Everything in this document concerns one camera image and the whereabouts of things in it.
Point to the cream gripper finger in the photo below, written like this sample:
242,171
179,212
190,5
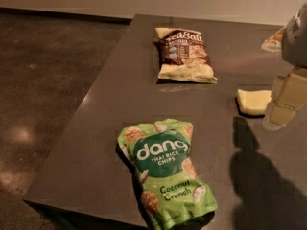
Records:
289,94

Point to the green rice chip bag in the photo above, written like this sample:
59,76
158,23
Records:
171,193

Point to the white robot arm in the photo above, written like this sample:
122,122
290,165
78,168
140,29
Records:
294,42

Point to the orange snack bag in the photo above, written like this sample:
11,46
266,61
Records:
273,43

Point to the brown sea salt chip bag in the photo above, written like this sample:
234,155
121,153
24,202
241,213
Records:
183,56

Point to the yellow sponge block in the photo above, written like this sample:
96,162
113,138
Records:
253,103

